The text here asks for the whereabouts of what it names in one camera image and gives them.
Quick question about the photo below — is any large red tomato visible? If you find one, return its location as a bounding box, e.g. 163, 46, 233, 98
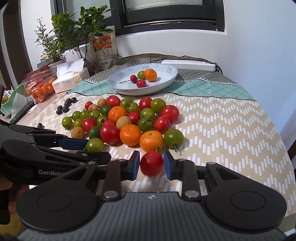
140, 151, 163, 177

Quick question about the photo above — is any small red cherry tomato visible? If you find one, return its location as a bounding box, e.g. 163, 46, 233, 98
119, 75, 138, 84

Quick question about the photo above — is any orange mandarin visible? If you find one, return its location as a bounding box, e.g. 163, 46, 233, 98
144, 68, 158, 82

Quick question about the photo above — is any person left hand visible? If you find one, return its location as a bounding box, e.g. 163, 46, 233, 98
0, 177, 29, 215

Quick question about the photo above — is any green tomato front left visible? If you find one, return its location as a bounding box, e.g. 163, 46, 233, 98
62, 116, 73, 130

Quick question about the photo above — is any brown longan fruit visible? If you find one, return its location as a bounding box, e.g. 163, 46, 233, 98
71, 126, 85, 139

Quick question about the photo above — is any green lime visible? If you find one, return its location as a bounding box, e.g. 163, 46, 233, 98
88, 126, 101, 139

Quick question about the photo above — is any box of small oranges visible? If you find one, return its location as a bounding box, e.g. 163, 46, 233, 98
22, 69, 57, 103

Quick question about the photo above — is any beige chevron tablecloth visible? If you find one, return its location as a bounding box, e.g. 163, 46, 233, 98
18, 93, 295, 216

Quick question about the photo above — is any tissue pack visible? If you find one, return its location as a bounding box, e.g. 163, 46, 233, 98
52, 59, 90, 93

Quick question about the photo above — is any teal checked cloth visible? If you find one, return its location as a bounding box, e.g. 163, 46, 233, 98
67, 77, 254, 100

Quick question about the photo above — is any white blue porcelain bowl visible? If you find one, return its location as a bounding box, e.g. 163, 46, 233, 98
107, 63, 178, 96

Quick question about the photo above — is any green tomato in bowl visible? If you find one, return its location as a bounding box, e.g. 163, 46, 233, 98
137, 71, 145, 80

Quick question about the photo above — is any printed paper bag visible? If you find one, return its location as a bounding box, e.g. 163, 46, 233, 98
90, 26, 117, 72

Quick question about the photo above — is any potted green plant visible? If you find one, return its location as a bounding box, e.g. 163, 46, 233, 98
35, 4, 113, 74

